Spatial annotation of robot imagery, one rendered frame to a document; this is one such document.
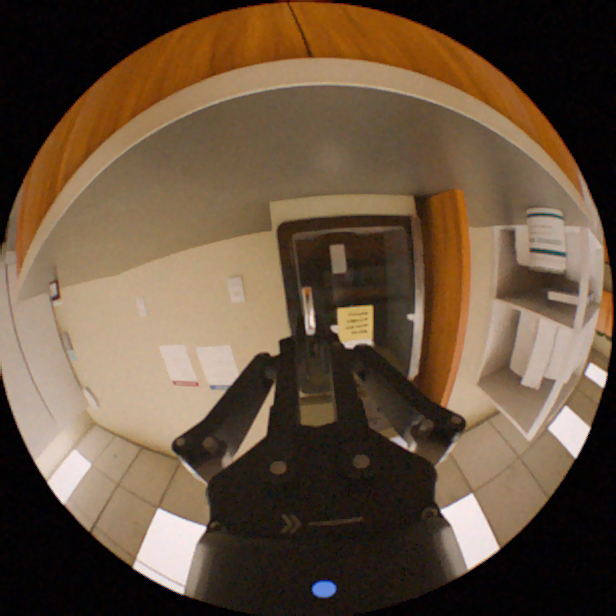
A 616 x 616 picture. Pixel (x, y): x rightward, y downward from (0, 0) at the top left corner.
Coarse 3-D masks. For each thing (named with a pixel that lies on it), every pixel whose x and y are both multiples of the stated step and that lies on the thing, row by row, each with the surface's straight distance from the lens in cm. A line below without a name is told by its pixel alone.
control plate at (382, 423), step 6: (366, 402) 52; (372, 402) 53; (366, 408) 52; (372, 408) 52; (366, 414) 52; (372, 414) 53; (378, 414) 53; (372, 420) 53; (378, 420) 53; (384, 420) 53; (372, 426) 53; (378, 426) 53; (384, 426) 54; (390, 426) 54
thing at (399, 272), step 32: (288, 224) 40; (320, 224) 40; (352, 224) 41; (384, 224) 43; (288, 256) 39; (320, 256) 39; (352, 256) 40; (384, 256) 43; (288, 288) 40; (320, 288) 40; (352, 288) 41; (384, 288) 43; (288, 320) 41; (384, 320) 45; (384, 352) 48; (320, 384) 49
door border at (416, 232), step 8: (416, 224) 47; (416, 232) 47; (416, 240) 46; (416, 248) 46; (416, 256) 46; (416, 264) 46; (416, 272) 46; (416, 280) 46; (424, 280) 47; (416, 288) 47; (416, 296) 47; (416, 304) 48; (416, 312) 48; (416, 320) 49; (416, 328) 50; (416, 336) 51; (416, 344) 52; (416, 352) 53; (416, 360) 54
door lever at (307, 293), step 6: (306, 288) 35; (306, 294) 35; (306, 300) 35; (306, 306) 35; (312, 306) 36; (306, 312) 36; (312, 312) 36; (306, 318) 36; (312, 318) 36; (306, 324) 36; (312, 324) 36; (312, 330) 36
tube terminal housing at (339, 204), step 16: (272, 208) 42; (288, 208) 42; (304, 208) 42; (320, 208) 42; (336, 208) 42; (352, 208) 43; (368, 208) 44; (384, 208) 45; (400, 208) 47; (272, 224) 42
